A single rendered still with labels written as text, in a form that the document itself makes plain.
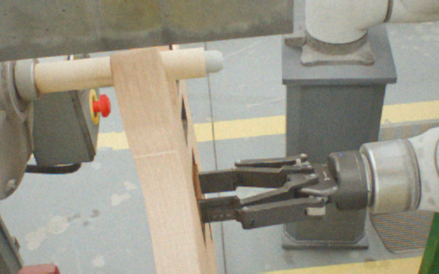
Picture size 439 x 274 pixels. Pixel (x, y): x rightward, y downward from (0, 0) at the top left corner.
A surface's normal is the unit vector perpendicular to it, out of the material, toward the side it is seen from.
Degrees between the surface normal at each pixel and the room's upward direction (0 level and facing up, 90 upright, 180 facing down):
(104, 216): 0
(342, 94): 90
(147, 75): 56
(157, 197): 66
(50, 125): 90
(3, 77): 61
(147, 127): 80
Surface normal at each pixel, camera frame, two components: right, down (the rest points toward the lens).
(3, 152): 1.00, 0.04
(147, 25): 0.07, 0.69
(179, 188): 0.04, 0.38
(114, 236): -0.07, -0.72
